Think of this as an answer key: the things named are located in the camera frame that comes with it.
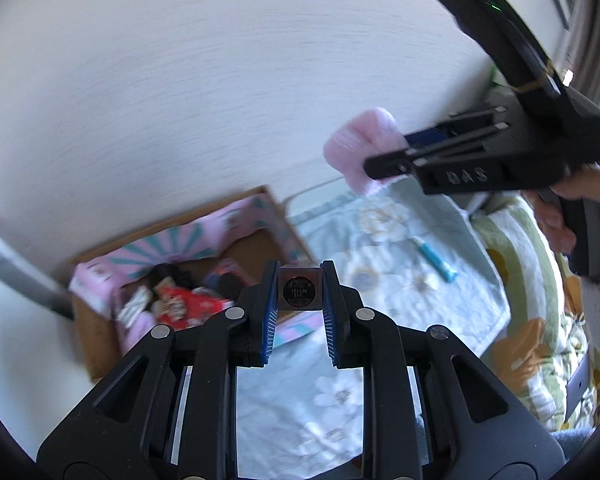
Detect pink fluffy towel roll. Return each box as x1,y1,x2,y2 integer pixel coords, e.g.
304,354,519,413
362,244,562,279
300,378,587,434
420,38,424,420
323,107,407,196
120,311,156,354

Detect small black square compact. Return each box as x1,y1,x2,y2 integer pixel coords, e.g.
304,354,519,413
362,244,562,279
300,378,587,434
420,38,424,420
277,266,323,312

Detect red cartoon carton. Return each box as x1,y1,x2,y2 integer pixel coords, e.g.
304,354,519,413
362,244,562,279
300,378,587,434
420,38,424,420
151,287,233,330

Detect black scrunchie cloth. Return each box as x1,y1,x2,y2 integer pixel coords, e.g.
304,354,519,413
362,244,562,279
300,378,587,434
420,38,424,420
146,263,200,292

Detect blue cream tube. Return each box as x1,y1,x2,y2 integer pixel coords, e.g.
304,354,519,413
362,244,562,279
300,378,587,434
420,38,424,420
411,237,457,283

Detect white panda sock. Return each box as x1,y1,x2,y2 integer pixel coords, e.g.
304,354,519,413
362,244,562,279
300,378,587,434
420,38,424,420
117,286,152,330

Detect person's right hand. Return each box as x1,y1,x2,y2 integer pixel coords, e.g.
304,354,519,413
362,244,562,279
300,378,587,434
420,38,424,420
522,165,600,255

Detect floral light blue cloth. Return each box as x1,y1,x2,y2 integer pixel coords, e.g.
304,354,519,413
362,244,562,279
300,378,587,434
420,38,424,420
237,178,510,479

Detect brown cardboard box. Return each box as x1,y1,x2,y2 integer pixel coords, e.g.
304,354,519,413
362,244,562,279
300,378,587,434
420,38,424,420
69,186,311,382

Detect pink patterned box liner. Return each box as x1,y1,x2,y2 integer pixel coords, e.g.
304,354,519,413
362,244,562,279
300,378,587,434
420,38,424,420
69,191,310,346

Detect grey blue towel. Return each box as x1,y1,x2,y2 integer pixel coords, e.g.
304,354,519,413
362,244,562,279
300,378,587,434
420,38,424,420
552,427,595,462

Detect grey pipe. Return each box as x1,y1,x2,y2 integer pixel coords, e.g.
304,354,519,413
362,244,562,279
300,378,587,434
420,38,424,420
0,237,73,320

